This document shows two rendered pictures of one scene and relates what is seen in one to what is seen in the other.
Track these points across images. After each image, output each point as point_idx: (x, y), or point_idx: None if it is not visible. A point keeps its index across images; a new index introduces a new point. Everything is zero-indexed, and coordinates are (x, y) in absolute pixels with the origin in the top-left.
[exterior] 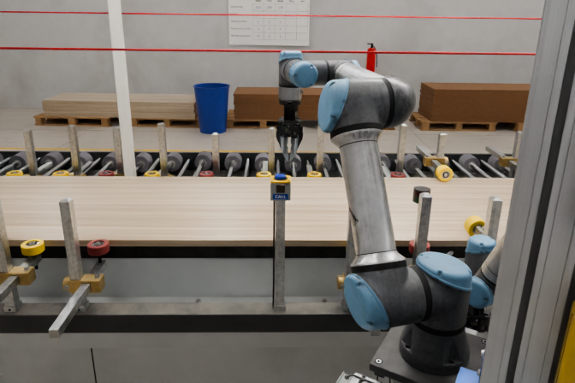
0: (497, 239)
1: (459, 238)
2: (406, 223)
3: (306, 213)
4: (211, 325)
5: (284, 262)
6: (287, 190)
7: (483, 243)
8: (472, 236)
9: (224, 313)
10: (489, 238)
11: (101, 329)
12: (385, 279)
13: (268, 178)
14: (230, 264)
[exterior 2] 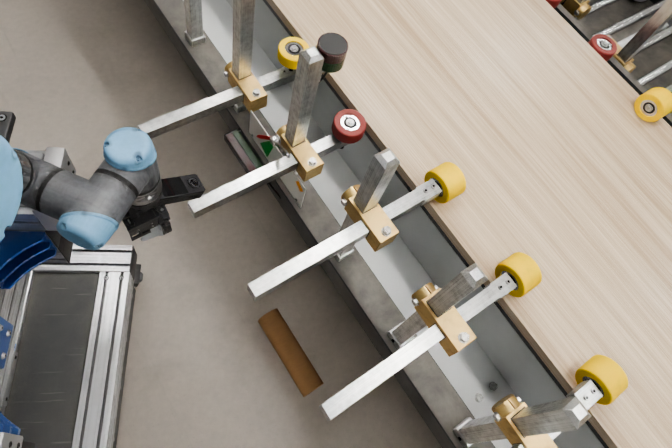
0: (449, 225)
1: (414, 171)
2: (413, 94)
3: None
4: None
5: None
6: None
7: (109, 146)
8: (131, 129)
9: None
10: (136, 151)
11: None
12: None
13: None
14: None
